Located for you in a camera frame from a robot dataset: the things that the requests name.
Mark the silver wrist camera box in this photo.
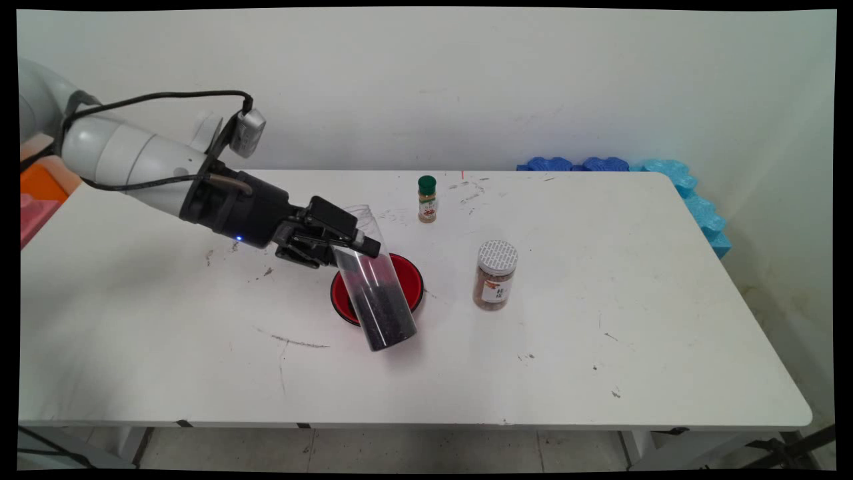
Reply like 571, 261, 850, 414
230, 109, 267, 159

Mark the white table leg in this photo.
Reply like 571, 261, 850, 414
620, 430, 657, 469
117, 427, 154, 469

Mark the pink box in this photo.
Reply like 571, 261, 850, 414
20, 193, 62, 249

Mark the black cable hanging beside table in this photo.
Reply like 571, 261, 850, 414
19, 427, 94, 469

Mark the silver lid spice jar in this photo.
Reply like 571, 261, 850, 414
473, 240, 519, 311

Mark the cyan foam mat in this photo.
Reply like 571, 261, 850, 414
630, 159, 732, 259

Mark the green cap spice bottle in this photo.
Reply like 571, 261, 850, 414
418, 175, 438, 224

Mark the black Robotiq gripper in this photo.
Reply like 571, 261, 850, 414
179, 170, 382, 269

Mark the black camera cable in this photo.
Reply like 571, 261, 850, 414
57, 90, 255, 157

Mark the red bowl with black rim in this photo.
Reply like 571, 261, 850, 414
331, 252, 425, 327

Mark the black metal stand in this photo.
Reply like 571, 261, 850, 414
743, 423, 837, 471

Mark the clear jar with black seeds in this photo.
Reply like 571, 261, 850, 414
331, 205, 418, 352

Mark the black gripper cable tan connector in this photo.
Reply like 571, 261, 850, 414
80, 172, 255, 196

